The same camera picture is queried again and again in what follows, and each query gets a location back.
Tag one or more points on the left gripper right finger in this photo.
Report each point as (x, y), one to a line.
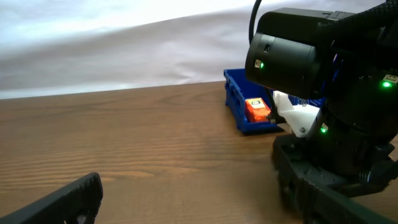
(342, 205)

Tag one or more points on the orange candy box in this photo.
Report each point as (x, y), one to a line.
(257, 112)

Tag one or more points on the blue tray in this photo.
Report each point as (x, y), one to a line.
(237, 102)

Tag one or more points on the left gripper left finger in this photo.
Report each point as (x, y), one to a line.
(62, 203)

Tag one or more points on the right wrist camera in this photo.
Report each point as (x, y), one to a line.
(300, 119)

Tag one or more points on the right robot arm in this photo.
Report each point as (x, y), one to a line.
(289, 59)

